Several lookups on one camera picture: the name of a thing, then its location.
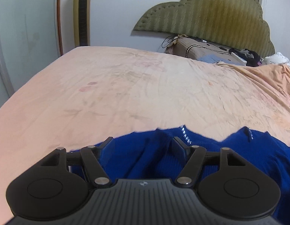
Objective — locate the black clothes pile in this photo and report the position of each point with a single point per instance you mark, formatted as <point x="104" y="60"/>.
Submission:
<point x="251" y="58"/>

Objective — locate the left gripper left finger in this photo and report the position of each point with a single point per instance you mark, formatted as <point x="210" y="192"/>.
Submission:
<point x="93" y="170"/>

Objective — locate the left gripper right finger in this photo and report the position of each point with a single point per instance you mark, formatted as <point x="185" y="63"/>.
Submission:
<point x="193" y="159"/>

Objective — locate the glass wardrobe sliding door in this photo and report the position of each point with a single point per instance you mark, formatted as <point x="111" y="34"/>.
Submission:
<point x="28" y="42"/>

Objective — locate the brown cardboard box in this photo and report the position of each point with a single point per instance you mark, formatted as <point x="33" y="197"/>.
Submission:
<point x="203" y="51"/>

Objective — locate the pink floral bed sheet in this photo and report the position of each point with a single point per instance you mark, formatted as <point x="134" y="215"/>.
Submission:
<point x="92" y="93"/>

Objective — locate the red door frame strip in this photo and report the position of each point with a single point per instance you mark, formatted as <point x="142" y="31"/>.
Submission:
<point x="58" y="20"/>

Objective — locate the gold tower fan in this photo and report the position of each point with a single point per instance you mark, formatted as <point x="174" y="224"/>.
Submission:
<point x="81" y="11"/>

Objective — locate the blue beaded sweater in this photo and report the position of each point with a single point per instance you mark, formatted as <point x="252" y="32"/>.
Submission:
<point x="245" y="178"/>

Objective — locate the white patterned pillow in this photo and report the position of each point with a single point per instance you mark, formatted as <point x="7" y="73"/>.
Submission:
<point x="277" y="59"/>

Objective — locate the olive upholstered headboard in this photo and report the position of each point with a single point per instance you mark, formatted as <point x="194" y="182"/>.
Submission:
<point x="237" y="24"/>

